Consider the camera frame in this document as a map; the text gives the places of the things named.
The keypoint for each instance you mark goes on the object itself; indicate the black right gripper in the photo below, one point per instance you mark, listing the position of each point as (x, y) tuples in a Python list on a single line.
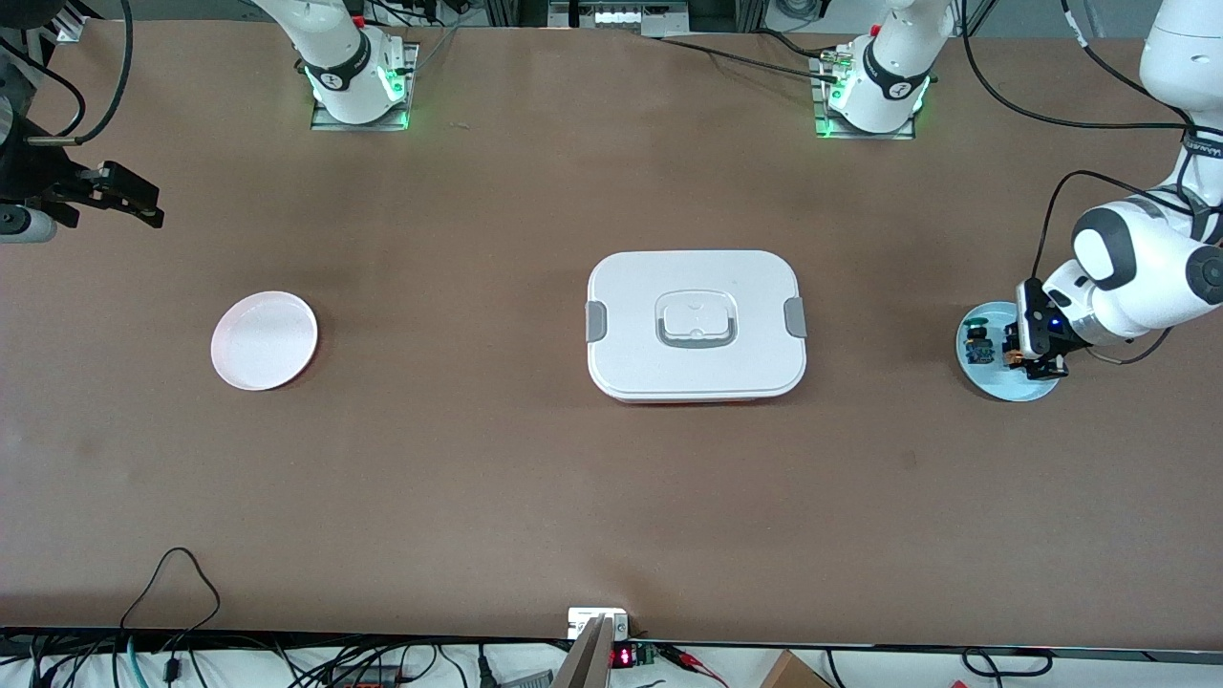
[(38, 172)]

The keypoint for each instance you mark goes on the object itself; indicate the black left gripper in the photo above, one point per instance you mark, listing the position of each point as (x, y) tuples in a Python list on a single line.
[(1043, 357)]

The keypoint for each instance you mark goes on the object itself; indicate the orange switch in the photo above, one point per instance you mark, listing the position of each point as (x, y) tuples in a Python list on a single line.
[(1011, 359)]

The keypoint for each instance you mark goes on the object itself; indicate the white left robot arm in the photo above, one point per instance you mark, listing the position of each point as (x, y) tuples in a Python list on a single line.
[(1147, 268)]

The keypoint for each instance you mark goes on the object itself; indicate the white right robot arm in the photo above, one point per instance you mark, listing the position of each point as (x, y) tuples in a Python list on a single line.
[(334, 48)]

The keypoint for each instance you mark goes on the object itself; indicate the light blue plate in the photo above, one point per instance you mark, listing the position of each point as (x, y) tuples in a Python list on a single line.
[(994, 382)]

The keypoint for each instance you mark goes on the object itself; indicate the pink plate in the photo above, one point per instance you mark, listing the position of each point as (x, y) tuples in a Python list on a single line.
[(263, 344)]

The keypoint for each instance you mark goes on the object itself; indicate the white lunch box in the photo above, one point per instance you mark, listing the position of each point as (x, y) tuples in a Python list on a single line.
[(697, 277)]

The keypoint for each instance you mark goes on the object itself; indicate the brown cardboard box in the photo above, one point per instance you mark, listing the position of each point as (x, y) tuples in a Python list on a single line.
[(793, 674)]

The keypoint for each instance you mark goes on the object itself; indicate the red clip leads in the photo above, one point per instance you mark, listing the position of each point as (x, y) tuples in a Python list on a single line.
[(693, 659)]

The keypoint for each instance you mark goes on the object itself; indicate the white vented device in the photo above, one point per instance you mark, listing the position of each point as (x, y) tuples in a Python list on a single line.
[(621, 17)]

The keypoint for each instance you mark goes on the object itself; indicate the red digit display module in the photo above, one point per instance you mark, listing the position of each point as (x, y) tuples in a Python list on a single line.
[(623, 657)]

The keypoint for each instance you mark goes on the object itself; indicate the white socket box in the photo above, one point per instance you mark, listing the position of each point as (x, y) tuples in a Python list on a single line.
[(583, 621)]

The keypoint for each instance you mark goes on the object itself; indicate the grey aluminium bar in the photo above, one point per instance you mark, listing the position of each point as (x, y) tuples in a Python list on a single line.
[(585, 664)]

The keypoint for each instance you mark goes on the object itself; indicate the blue switch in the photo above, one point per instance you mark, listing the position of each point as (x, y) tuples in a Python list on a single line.
[(979, 352)]

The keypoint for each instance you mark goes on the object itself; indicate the aluminium frame bracket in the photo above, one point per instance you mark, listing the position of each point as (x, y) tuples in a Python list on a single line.
[(75, 24)]

